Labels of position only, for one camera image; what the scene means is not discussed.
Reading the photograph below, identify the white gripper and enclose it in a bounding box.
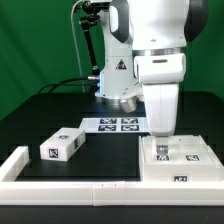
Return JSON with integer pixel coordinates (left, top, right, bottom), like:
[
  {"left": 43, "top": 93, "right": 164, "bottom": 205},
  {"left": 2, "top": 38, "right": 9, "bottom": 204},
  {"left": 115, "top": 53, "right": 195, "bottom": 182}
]
[{"left": 134, "top": 53, "right": 186, "bottom": 155}]

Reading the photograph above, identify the small white door part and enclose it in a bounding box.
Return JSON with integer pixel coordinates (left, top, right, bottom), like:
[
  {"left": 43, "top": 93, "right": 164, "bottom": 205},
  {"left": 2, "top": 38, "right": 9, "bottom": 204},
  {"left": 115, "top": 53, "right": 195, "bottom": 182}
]
[{"left": 142, "top": 136, "right": 170, "bottom": 162}]

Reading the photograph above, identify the white cabinet body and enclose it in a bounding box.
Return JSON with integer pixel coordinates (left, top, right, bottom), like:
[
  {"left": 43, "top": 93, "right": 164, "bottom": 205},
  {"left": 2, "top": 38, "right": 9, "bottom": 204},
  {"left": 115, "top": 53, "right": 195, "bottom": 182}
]
[{"left": 139, "top": 137, "right": 224, "bottom": 182}]

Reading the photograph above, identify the white door panel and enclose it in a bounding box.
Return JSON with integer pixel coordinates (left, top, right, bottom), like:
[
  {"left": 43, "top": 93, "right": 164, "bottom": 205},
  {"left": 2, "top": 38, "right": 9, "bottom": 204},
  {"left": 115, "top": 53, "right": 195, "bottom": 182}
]
[{"left": 169, "top": 135, "right": 217, "bottom": 165}]

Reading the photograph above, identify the white box part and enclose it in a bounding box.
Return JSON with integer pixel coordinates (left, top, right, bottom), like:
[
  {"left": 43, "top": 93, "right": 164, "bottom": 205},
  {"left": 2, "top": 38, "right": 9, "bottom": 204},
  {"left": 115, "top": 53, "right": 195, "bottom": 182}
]
[{"left": 40, "top": 127, "right": 86, "bottom": 161}]

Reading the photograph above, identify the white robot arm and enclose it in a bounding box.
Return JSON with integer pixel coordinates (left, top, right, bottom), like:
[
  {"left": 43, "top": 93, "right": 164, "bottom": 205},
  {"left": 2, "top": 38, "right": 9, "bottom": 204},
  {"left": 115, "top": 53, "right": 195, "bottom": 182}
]
[{"left": 90, "top": 0, "right": 208, "bottom": 155}]

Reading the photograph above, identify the white marker base plate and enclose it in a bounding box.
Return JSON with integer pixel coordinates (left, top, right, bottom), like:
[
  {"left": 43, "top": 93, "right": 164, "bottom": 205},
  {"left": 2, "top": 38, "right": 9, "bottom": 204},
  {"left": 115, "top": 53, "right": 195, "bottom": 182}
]
[{"left": 79, "top": 117, "right": 148, "bottom": 133}]

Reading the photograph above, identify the black cable bundle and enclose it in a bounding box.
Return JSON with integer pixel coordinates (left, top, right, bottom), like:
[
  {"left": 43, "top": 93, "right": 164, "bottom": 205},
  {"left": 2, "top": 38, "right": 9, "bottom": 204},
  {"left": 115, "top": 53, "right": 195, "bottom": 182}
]
[{"left": 37, "top": 77, "right": 101, "bottom": 95}]

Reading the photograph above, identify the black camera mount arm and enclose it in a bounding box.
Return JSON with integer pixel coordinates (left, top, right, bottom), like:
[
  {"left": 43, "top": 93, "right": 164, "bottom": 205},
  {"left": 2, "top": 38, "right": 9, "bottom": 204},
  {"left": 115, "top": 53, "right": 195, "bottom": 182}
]
[{"left": 80, "top": 1, "right": 100, "bottom": 75}]

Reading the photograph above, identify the grey hanging cable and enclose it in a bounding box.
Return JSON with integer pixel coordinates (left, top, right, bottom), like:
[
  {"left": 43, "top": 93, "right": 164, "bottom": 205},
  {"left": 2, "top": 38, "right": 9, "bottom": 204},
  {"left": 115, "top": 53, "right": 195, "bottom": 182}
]
[{"left": 70, "top": 0, "right": 86, "bottom": 94}]

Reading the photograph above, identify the white U-shaped table frame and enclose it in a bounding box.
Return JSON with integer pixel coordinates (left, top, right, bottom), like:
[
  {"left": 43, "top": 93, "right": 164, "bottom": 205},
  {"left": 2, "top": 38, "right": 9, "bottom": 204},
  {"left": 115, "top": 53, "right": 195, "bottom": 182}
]
[{"left": 0, "top": 146, "right": 224, "bottom": 206}]

